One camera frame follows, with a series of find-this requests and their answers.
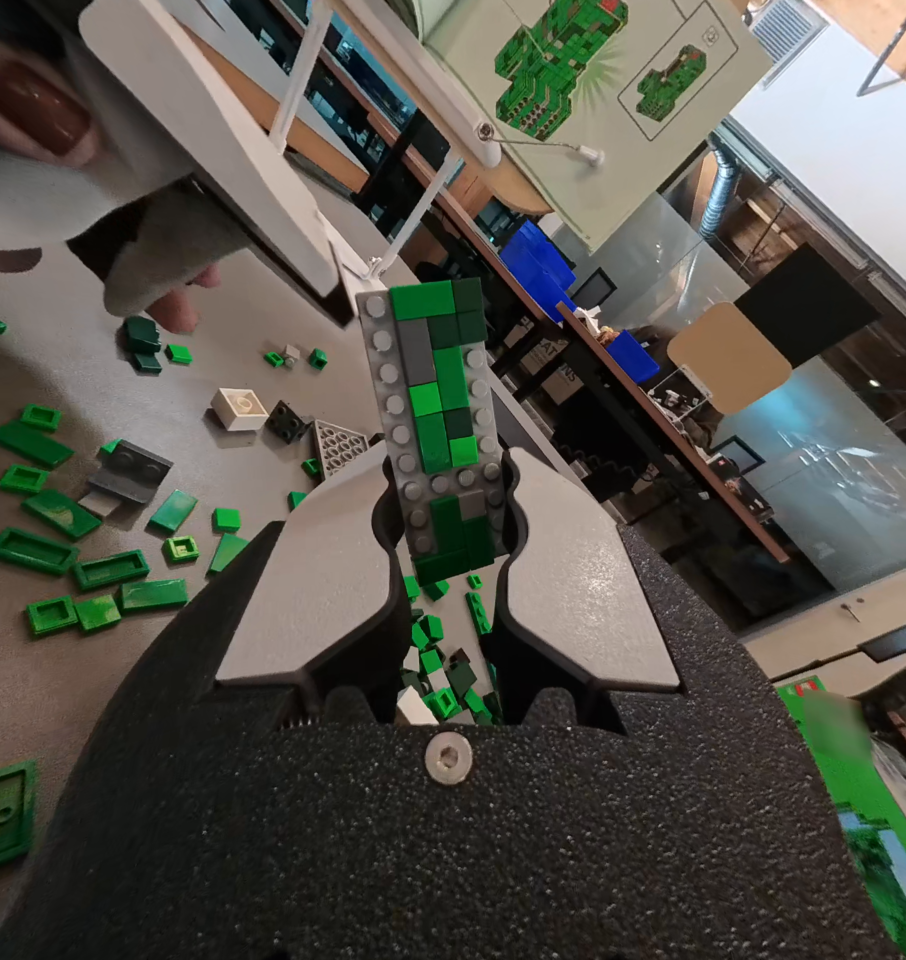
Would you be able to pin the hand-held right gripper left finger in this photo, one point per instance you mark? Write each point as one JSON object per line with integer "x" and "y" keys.
{"x": 318, "y": 592}

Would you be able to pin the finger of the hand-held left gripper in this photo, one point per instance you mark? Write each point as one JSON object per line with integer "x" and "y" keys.
{"x": 197, "y": 127}

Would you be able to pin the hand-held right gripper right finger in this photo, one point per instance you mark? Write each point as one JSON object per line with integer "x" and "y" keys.
{"x": 580, "y": 592}

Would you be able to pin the grey brick plate green tiles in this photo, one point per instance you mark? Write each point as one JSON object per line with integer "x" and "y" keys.
{"x": 381, "y": 375}

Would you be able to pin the grey desk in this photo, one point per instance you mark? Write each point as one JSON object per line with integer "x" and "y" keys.
{"x": 235, "y": 480}

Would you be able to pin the wooden desk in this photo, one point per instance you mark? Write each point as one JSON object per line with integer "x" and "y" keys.
{"x": 685, "y": 444}

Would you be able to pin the person's left hand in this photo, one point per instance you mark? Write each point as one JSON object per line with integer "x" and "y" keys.
{"x": 25, "y": 105}

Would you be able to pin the plain grey brick plate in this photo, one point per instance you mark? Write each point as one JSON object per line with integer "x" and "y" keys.
{"x": 340, "y": 446}

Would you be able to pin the small black studded brick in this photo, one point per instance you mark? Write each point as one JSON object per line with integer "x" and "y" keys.
{"x": 286, "y": 421}

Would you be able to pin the dark brick set box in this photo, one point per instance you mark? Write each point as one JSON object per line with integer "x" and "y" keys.
{"x": 738, "y": 480}

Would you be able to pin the white brick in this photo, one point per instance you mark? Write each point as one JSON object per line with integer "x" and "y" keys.
{"x": 239, "y": 411}

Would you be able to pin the dark grey brick plate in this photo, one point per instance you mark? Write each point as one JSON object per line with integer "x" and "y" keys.
{"x": 130, "y": 469}

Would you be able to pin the single blue bin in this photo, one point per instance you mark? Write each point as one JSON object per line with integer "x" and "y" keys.
{"x": 633, "y": 356}

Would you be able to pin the white book stand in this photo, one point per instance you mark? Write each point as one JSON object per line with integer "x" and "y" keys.
{"x": 468, "y": 124}

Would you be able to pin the tan board stand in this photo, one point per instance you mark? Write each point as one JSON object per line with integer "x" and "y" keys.
{"x": 730, "y": 360}

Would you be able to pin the pile of loose green bricks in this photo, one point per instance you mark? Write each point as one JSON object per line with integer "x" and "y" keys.
{"x": 47, "y": 510}

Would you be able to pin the stacked blue bins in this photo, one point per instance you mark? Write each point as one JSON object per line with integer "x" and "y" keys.
{"x": 535, "y": 262}

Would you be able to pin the green brick set box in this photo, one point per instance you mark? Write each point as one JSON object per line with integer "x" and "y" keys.
{"x": 858, "y": 795}

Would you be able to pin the open instruction booklet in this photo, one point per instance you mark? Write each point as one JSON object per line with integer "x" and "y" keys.
{"x": 558, "y": 187}

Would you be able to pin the green corner plate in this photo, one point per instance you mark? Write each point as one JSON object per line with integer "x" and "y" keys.
{"x": 2, "y": 817}

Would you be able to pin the silver air duct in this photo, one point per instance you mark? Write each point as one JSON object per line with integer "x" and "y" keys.
{"x": 723, "y": 195}

